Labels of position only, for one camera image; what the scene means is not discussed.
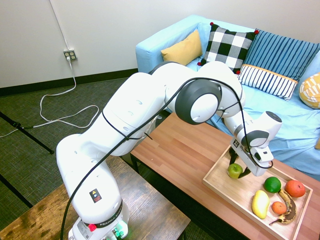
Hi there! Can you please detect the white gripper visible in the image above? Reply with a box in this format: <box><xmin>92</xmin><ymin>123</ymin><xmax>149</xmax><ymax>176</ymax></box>
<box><xmin>229</xmin><ymin>148</ymin><xmax>273</xmax><ymax>180</ymax></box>

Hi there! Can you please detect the green apple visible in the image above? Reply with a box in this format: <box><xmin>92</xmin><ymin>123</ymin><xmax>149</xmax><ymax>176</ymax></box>
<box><xmin>226</xmin><ymin>163</ymin><xmax>244</xmax><ymax>180</ymax></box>

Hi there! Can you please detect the light wooden tray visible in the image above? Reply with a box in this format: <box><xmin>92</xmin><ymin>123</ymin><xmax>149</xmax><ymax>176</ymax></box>
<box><xmin>201</xmin><ymin>144</ymin><xmax>314</xmax><ymax>240</ymax></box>

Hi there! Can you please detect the green lime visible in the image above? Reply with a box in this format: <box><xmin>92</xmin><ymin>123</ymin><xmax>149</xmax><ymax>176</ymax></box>
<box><xmin>264</xmin><ymin>176</ymin><xmax>282</xmax><ymax>194</ymax></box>

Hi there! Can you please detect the yellow mango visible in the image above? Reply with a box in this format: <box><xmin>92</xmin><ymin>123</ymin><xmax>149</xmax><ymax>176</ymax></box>
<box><xmin>251</xmin><ymin>189</ymin><xmax>271</xmax><ymax>220</ymax></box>

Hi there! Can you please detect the small orange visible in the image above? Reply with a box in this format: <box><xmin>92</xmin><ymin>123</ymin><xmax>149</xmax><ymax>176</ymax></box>
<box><xmin>271</xmin><ymin>201</ymin><xmax>287</xmax><ymax>215</ymax></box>

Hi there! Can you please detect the large red-orange fruit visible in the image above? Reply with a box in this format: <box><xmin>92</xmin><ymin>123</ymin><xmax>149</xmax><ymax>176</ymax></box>
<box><xmin>284</xmin><ymin>179</ymin><xmax>307</xmax><ymax>199</ymax></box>

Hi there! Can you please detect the overripe brown banana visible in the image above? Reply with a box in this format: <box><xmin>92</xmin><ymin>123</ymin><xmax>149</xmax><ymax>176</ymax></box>
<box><xmin>268</xmin><ymin>189</ymin><xmax>298</xmax><ymax>226</ymax></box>

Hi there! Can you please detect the reddish wooden coffee table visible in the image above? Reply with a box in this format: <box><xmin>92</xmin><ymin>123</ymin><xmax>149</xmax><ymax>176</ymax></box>
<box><xmin>129</xmin><ymin>112</ymin><xmax>320</xmax><ymax>240</ymax></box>

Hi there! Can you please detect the light blue sofa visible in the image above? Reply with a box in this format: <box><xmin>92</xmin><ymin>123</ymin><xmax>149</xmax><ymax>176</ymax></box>
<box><xmin>135</xmin><ymin>14</ymin><xmax>320</xmax><ymax>181</ymax></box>

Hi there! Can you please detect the white navy striped pillow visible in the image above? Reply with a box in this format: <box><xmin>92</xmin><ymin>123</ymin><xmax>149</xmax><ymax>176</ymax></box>
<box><xmin>236</xmin><ymin>64</ymin><xmax>299</xmax><ymax>102</ymax></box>

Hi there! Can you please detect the rustic dark wooden table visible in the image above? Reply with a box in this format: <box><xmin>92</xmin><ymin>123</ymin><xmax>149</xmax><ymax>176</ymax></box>
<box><xmin>0</xmin><ymin>154</ymin><xmax>191</xmax><ymax>240</ymax></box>

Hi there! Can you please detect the yellow white patterned pillow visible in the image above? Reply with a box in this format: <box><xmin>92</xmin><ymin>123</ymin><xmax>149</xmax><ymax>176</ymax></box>
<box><xmin>299</xmin><ymin>72</ymin><xmax>320</xmax><ymax>110</ymax></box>

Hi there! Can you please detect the black white checkered pillow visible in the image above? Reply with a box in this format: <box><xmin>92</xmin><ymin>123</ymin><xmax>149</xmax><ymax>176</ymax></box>
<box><xmin>197</xmin><ymin>21</ymin><xmax>260</xmax><ymax>75</ymax></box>

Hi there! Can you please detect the blue striped pillow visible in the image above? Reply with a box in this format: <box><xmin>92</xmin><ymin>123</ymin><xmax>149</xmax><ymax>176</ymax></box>
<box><xmin>243</xmin><ymin>29</ymin><xmax>320</xmax><ymax>82</ymax></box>

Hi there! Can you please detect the plain yellow pillow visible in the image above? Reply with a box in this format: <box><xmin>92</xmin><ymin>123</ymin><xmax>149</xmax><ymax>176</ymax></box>
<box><xmin>160</xmin><ymin>29</ymin><xmax>203</xmax><ymax>67</ymax></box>

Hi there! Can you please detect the black tripod leg with joint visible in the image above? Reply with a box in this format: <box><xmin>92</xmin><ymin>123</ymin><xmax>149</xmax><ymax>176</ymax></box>
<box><xmin>0</xmin><ymin>111</ymin><xmax>55</xmax><ymax>155</ymax></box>

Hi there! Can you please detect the black stand leg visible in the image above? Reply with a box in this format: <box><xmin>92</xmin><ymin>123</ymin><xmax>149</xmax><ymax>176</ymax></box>
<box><xmin>0</xmin><ymin>172</ymin><xmax>34</xmax><ymax>209</ymax></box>

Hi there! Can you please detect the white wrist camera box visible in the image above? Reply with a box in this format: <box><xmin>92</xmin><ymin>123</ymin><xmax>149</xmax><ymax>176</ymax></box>
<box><xmin>249</xmin><ymin>147</ymin><xmax>275</xmax><ymax>167</ymax></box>

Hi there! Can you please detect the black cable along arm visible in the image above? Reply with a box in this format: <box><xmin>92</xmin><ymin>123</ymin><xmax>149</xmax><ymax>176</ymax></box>
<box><xmin>59</xmin><ymin>77</ymin><xmax>275</xmax><ymax>240</ymax></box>

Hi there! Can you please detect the white power cable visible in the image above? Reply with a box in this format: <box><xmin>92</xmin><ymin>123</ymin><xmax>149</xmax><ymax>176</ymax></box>
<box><xmin>0</xmin><ymin>56</ymin><xmax>100</xmax><ymax>139</ymax></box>

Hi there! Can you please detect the wall power outlet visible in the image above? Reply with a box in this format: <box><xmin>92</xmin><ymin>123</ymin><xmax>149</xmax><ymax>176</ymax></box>
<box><xmin>63</xmin><ymin>49</ymin><xmax>78</xmax><ymax>62</ymax></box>

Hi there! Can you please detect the white wall conduit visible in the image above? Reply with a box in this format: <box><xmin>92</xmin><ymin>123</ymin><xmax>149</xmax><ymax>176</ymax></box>
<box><xmin>48</xmin><ymin>0</ymin><xmax>70</xmax><ymax>51</ymax></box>

